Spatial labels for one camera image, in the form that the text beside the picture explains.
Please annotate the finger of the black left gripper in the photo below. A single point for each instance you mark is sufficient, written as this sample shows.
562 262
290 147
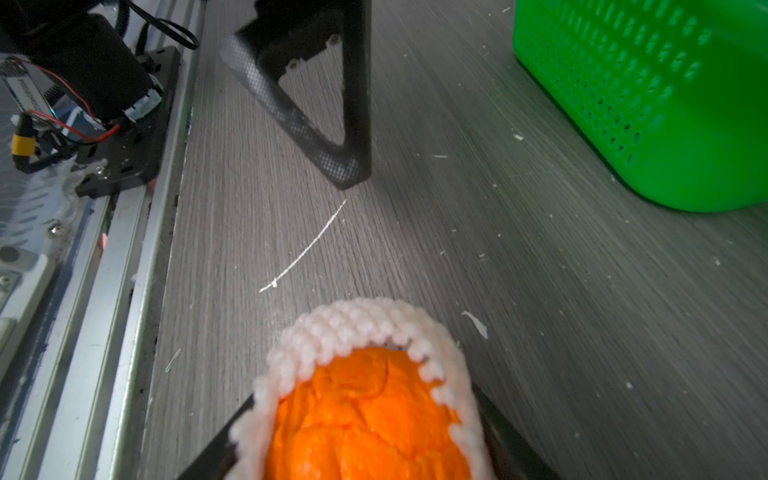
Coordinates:
308 64

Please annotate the netted orange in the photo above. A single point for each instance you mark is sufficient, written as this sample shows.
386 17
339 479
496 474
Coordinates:
363 389

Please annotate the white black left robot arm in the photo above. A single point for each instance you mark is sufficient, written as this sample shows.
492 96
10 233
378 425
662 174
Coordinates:
91 88

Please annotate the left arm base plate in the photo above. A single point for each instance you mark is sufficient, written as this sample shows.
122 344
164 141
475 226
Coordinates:
132 157

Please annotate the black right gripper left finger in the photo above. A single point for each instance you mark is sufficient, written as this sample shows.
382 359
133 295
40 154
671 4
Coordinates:
219 456

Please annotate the green plastic basket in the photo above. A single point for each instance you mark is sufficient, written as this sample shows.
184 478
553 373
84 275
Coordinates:
672 94

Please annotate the white rectangular device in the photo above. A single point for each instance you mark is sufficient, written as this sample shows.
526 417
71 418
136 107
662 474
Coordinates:
25 276

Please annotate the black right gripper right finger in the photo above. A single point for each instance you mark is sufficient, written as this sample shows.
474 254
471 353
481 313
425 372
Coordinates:
511 456

